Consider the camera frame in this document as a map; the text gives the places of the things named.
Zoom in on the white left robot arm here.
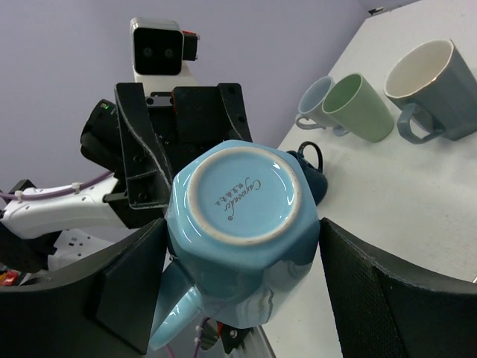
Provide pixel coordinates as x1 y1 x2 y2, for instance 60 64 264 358
1 83 251 273

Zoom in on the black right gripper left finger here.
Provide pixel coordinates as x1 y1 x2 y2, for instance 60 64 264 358
1 219 167 357

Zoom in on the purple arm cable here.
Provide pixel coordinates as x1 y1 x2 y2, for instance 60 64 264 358
163 316 217 358
0 171 115 202

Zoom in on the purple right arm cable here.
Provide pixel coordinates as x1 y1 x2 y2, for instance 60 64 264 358
163 316 217 358

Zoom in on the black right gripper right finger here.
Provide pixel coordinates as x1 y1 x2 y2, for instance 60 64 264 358
319 218 476 357

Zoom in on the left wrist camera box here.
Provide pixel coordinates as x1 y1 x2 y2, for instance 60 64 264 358
130 17 184 76

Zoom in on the sage green cup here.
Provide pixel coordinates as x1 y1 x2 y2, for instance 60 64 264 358
322 73 394 142

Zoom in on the dark blue mug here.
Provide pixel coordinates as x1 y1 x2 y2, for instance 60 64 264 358
287 141 328 206

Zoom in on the teal grey mug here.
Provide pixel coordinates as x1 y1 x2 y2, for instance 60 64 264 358
384 39 476 145

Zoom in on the pale blue footed cup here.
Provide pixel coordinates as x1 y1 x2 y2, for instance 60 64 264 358
295 76 349 136

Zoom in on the aluminium front rail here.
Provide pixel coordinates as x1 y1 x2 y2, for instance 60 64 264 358
243 326 276 358

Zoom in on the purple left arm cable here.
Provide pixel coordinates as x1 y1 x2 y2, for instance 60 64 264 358
0 171 115 202

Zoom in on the light blue mug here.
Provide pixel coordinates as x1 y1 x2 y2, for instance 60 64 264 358
148 140 320 350

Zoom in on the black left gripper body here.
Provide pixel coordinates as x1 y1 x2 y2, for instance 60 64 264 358
80 83 252 228

